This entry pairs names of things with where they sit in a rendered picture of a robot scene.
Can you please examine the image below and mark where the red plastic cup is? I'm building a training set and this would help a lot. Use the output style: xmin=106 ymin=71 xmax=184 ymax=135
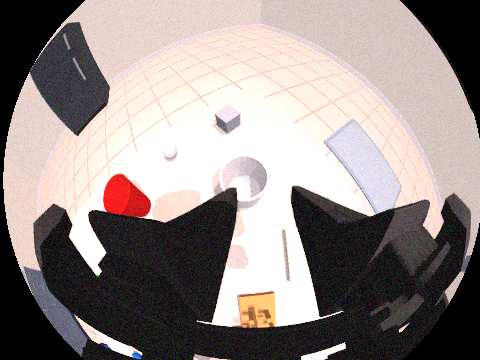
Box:
xmin=103 ymin=173 xmax=151 ymax=217

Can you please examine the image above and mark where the white ball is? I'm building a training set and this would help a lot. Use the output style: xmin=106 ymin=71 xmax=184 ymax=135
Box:
xmin=163 ymin=144 xmax=177 ymax=159

